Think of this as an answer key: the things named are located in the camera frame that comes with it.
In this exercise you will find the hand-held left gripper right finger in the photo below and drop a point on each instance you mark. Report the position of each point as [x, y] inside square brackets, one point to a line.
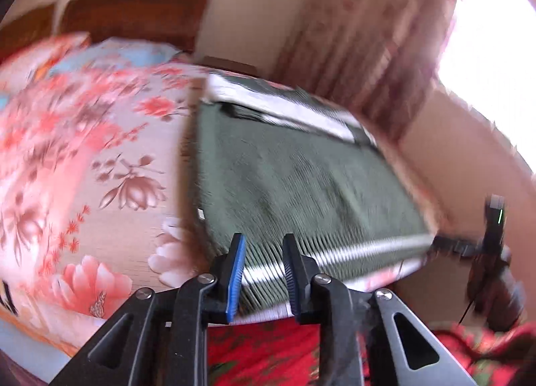
[292, 281]

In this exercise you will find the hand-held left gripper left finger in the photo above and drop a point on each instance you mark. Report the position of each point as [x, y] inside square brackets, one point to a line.
[235, 281]

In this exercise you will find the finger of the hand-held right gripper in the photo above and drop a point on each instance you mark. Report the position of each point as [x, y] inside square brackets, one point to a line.
[454, 245]

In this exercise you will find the green knit sweater white sleeves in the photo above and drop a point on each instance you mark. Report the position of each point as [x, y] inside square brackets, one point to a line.
[293, 176]

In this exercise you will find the red patterned cloth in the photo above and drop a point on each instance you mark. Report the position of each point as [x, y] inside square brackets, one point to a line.
[259, 352]

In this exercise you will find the bed with pink floral sheet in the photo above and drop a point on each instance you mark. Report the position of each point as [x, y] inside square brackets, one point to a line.
[104, 139]

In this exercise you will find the bright window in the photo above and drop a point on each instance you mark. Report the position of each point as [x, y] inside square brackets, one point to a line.
[494, 42]

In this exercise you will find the dark wooden nightstand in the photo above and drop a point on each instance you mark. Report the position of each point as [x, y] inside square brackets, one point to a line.
[230, 64]

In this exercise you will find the pink floral curtain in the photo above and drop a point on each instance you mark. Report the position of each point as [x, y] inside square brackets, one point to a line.
[364, 34]

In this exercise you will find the blue floral folded quilt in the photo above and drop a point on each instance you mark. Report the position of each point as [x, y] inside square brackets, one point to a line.
[121, 53]

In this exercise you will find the large carved wooden headboard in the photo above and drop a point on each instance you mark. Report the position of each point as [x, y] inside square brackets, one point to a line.
[134, 13]

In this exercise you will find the pink floral pillow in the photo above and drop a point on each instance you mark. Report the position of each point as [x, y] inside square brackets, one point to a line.
[37, 59]

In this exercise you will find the small wooden headboard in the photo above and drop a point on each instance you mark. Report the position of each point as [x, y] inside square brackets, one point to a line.
[25, 30]

